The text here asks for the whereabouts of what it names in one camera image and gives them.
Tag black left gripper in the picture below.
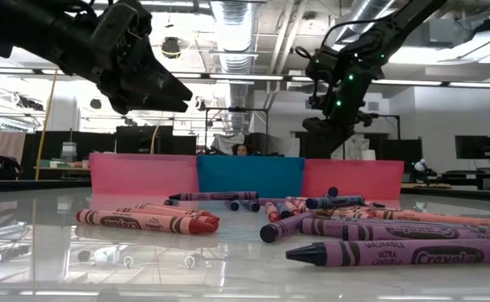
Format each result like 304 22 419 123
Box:
60 0 194 115

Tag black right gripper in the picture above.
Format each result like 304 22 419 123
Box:
302 81 374 159

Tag purple Crayola crayon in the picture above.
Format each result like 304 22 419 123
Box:
259 211 315 244
341 224 490 242
285 238 490 268
169 191 259 202
299 217 490 236

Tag red plastic bin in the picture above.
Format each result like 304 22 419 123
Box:
301 158 405 201

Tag black office chair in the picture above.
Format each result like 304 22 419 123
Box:
244 132 271 157

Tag black partition screens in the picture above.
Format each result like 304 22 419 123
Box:
21 124 199 181

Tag pink plastic bin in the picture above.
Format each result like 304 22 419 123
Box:
88 153 201 197

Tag white draped cloth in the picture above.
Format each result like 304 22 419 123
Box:
210 132 246 154

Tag teal blue plastic bin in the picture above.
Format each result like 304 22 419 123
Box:
195 155 306 200

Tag long ceiling light strip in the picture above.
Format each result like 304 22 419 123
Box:
0 69 490 90

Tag white headed desk device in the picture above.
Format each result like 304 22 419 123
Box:
412 158 439 185

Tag clear plastic container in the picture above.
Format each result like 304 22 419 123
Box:
61 141 78 163

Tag wooden shelf with items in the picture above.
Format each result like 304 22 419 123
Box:
33 165 91 173

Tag black computer monitor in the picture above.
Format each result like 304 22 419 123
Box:
454 134 490 160

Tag black desk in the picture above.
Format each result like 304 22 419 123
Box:
437 167 490 190

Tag pale pink hanging cloth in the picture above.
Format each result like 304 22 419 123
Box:
0 128 27 181

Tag black dome ceiling camera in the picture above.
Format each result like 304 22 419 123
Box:
160 36 183 60

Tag black metal rig frame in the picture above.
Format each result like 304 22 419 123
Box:
341 112 401 160
205 107 270 157

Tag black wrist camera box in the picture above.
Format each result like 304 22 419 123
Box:
90 3 140 46

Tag silver ceiling duct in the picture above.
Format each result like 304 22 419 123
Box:
324 0 397 43
210 0 259 133

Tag yellow cable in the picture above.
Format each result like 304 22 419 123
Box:
34 69 60 181

